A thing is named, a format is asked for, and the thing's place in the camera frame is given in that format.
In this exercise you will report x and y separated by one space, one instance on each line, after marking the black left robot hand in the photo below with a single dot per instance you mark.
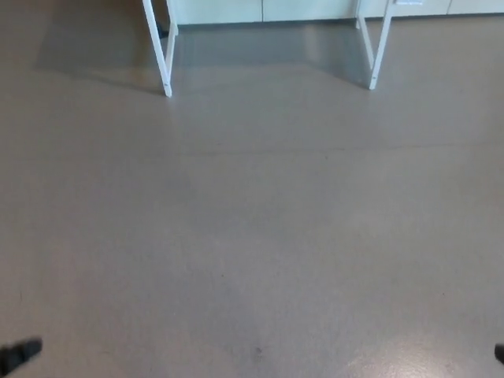
19 352

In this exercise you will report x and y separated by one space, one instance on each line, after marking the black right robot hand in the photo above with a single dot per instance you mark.
500 353

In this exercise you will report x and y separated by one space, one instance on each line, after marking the white cabinet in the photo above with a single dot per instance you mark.
220 10

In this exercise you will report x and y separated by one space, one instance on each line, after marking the white desk leg frame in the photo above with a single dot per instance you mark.
157 51
379 47

